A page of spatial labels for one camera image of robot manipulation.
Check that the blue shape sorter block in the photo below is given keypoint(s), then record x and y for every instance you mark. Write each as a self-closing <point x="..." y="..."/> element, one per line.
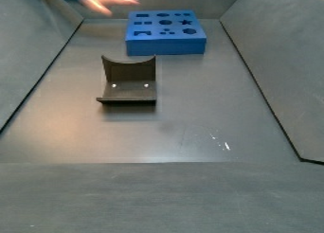
<point x="163" y="32"/>

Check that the black curved plastic holder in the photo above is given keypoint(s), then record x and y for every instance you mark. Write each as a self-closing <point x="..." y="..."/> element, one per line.
<point x="129" y="81"/>

